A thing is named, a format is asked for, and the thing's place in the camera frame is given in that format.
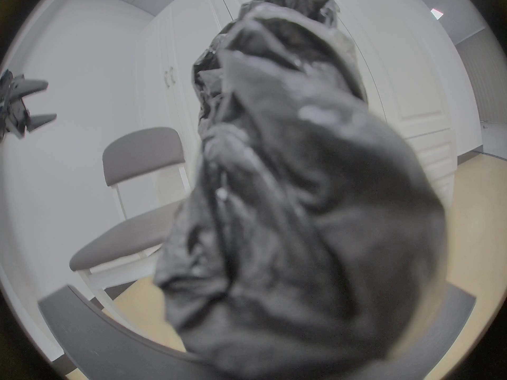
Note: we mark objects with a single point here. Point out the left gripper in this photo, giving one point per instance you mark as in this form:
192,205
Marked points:
16,111

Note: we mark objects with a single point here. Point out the black plastic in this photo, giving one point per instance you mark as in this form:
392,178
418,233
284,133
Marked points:
297,192

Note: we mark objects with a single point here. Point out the white chair grey seat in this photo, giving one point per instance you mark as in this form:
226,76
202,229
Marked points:
142,152

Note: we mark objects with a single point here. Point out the white wardrobe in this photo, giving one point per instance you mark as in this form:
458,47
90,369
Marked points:
416,73

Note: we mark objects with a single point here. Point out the ceiling light panel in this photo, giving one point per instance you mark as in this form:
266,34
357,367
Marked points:
437,13

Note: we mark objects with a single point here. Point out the grey curtain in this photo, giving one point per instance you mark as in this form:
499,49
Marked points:
487,81

